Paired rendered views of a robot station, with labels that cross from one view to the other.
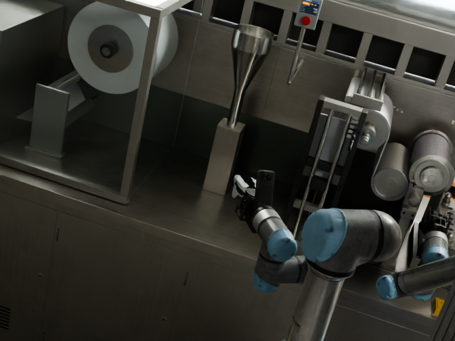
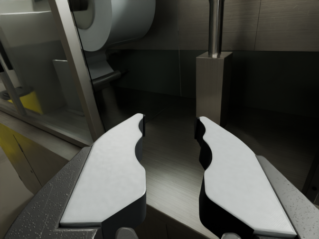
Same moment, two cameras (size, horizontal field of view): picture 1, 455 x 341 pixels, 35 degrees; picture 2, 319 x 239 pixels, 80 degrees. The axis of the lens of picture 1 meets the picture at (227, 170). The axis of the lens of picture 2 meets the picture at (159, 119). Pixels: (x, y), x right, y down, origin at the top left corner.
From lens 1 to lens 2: 2.02 m
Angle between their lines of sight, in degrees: 25
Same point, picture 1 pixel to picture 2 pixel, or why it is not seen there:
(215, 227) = (199, 185)
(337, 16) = not seen: outside the picture
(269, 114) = (263, 43)
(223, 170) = (212, 109)
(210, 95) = (199, 42)
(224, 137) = (206, 69)
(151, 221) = not seen: hidden behind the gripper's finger
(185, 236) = (149, 206)
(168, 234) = not seen: hidden behind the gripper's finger
